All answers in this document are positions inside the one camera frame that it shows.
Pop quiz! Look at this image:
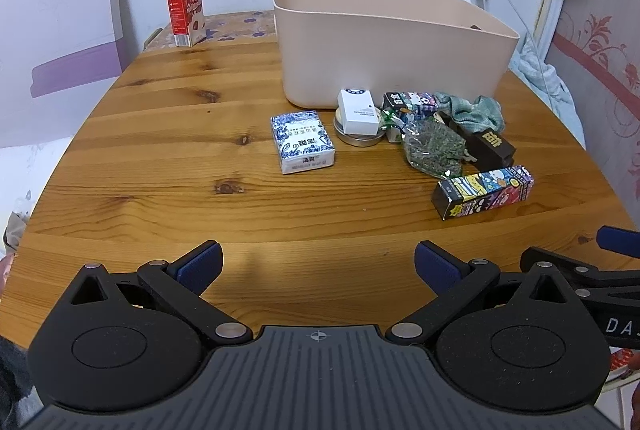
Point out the colourful cartoon long box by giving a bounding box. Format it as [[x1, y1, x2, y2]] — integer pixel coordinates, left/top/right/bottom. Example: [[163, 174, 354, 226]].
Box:
[[432, 165, 535, 220]]

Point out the black box gold lettering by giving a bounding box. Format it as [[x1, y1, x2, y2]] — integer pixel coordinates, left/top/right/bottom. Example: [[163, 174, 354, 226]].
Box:
[[440, 113, 515, 172]]

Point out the bag of green dried herbs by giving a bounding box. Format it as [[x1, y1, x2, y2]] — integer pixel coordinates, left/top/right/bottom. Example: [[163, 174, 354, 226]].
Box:
[[401, 118, 466, 180]]

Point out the blue white porcelain-pattern box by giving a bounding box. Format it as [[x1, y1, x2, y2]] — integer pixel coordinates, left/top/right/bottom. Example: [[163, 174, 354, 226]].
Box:
[[270, 111, 335, 175]]

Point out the white small box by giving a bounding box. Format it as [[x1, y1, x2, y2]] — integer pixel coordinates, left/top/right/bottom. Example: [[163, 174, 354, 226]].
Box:
[[337, 89, 381, 137]]

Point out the light blue bedding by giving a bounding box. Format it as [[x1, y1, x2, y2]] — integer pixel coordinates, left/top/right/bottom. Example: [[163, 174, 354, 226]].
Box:
[[509, 34, 586, 147]]

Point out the teal green cloth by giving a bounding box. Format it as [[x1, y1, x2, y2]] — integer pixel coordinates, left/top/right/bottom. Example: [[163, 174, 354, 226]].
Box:
[[435, 92, 506, 133]]

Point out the colourful cartoon small box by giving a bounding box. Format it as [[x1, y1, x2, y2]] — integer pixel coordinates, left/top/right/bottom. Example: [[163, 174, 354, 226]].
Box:
[[381, 91, 438, 143]]

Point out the round metal tin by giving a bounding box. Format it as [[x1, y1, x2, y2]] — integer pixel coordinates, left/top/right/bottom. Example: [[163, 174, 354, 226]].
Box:
[[333, 109, 386, 147]]

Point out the white purple board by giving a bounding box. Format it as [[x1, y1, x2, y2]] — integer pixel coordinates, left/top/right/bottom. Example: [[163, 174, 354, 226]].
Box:
[[1, 0, 130, 147]]

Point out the floral patterned table mat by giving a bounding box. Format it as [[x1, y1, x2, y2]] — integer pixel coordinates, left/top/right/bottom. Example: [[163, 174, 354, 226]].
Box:
[[143, 10, 276, 51]]

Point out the beige plastic storage bin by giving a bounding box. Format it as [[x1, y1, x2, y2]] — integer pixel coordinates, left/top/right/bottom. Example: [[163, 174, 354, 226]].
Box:
[[272, 0, 520, 109]]

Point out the red milk carton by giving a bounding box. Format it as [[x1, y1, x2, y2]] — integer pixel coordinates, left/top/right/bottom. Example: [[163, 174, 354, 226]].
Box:
[[167, 0, 206, 48]]

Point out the white charger cable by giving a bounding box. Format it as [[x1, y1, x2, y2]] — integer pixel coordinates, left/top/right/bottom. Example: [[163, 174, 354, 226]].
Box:
[[491, 0, 559, 112]]

